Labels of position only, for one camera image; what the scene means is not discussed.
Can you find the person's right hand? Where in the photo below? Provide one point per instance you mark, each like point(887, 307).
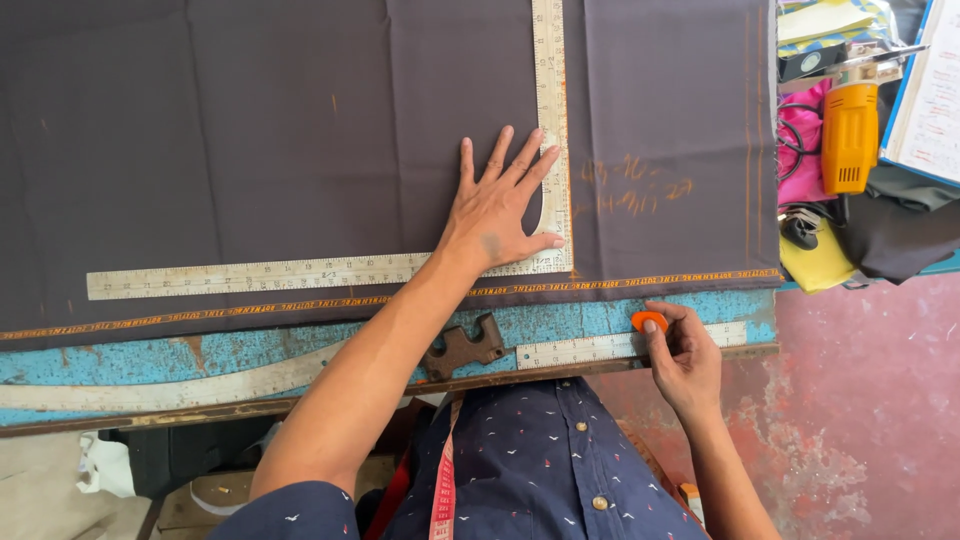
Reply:
point(686, 371)

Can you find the person's left hand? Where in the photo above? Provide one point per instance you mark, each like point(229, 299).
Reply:
point(487, 221)

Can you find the orange tailor's chalk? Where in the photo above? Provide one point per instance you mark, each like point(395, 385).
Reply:
point(649, 321)

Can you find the metal L-square ruler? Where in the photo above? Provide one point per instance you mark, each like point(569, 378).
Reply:
point(551, 75)

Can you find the short straight metal ruler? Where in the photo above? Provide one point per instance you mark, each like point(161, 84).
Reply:
point(585, 350)

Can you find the yellow cloth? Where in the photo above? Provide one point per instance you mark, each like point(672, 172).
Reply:
point(817, 262)

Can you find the navy patterned shirt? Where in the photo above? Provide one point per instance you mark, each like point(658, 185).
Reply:
point(540, 465)

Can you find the black power plug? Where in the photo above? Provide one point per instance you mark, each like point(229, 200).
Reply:
point(801, 229)

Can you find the pink cloth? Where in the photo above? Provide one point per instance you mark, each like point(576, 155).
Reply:
point(799, 165)

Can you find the black cloth heap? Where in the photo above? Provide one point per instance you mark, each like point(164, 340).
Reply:
point(900, 232)

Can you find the pink measuring tape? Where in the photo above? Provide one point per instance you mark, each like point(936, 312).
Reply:
point(444, 480)

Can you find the dark grey suit fabric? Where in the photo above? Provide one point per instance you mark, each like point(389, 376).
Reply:
point(225, 150)

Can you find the yellow electric cutting machine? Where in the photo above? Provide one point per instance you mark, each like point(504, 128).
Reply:
point(849, 135)

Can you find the black box with round label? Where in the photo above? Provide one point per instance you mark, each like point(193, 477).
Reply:
point(810, 61)

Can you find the curved wooden tailor ruler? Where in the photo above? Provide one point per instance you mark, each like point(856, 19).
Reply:
point(187, 386)

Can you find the open blue-edged notebook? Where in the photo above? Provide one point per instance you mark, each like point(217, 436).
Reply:
point(930, 97)

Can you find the yellow-green patterned fabric stack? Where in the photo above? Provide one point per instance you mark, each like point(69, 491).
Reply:
point(825, 22)

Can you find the white plastic bag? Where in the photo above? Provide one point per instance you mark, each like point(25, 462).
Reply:
point(105, 465)

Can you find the rusty metal bracket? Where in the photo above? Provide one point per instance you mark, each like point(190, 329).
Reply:
point(461, 349)

